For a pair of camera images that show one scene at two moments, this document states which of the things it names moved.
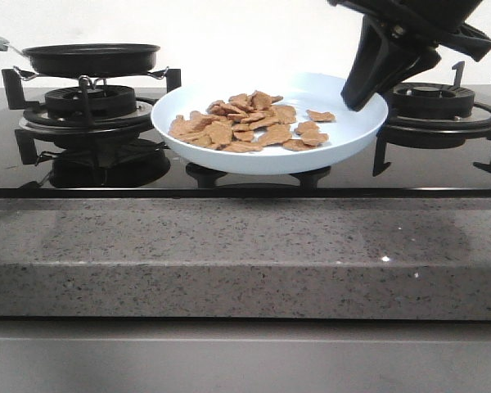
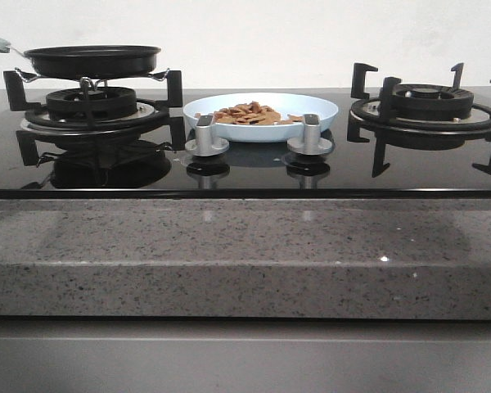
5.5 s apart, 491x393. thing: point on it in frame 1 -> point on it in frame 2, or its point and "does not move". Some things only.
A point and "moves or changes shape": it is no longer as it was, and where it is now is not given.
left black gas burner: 90,101 does not move
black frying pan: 83,60 does not move
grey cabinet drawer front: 234,354 does not move
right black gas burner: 424,100 does not move
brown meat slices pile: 247,123 moves or changes shape
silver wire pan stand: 83,79 does not move
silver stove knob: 312,177 -> 311,143
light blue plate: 265,123 moves or changes shape
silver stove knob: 203,175 -> 205,144
